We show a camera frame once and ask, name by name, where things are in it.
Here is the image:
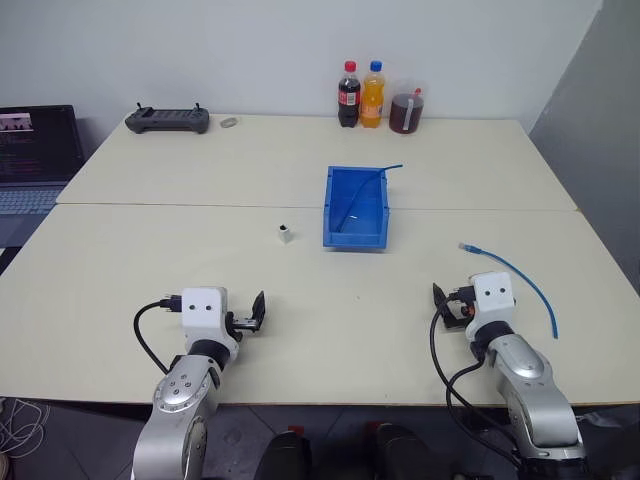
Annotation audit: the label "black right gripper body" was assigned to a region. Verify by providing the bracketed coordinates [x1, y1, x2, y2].
[440, 284, 477, 332]

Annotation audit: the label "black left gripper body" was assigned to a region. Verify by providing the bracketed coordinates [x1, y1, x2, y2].
[226, 311, 261, 342]

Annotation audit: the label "blue plastic bin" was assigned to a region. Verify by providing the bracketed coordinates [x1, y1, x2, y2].
[321, 165, 392, 251]

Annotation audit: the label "dark rounded shape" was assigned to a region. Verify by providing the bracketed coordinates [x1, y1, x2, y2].
[366, 421, 442, 480]
[253, 424, 314, 480]

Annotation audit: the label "clear jug with dark liquid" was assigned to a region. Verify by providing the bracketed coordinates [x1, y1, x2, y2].
[388, 78, 427, 136]

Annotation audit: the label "orange soda bottle, blue cap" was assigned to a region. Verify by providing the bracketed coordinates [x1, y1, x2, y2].
[360, 60, 386, 129]

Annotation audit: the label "dark grey handheld controller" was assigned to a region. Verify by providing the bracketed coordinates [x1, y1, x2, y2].
[124, 101, 212, 137]

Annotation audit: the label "cola bottle with red cap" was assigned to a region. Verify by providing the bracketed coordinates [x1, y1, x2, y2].
[336, 60, 363, 129]

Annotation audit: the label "open black laptop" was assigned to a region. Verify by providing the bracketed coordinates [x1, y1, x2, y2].
[0, 104, 85, 217]

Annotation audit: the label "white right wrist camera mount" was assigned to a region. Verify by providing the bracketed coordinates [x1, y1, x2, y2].
[471, 271, 517, 330]

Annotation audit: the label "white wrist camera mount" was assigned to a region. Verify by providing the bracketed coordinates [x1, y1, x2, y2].
[180, 286, 232, 345]
[471, 271, 517, 330]

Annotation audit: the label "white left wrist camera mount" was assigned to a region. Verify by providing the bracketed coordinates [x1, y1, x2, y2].
[180, 286, 232, 345]

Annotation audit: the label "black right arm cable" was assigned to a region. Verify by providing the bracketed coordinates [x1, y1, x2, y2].
[429, 297, 522, 454]

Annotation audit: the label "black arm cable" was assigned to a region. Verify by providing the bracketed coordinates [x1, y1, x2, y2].
[132, 298, 183, 375]
[429, 297, 522, 454]

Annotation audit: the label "blue ethernet cable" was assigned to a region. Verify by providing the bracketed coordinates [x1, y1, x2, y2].
[458, 241, 561, 340]

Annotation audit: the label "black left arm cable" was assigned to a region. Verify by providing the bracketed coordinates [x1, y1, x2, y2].
[132, 298, 183, 375]

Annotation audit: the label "thin blue cable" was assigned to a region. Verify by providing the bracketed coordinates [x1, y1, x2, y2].
[336, 161, 404, 234]

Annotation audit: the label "white tangled cords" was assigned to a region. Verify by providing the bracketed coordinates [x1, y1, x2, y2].
[0, 396, 52, 480]

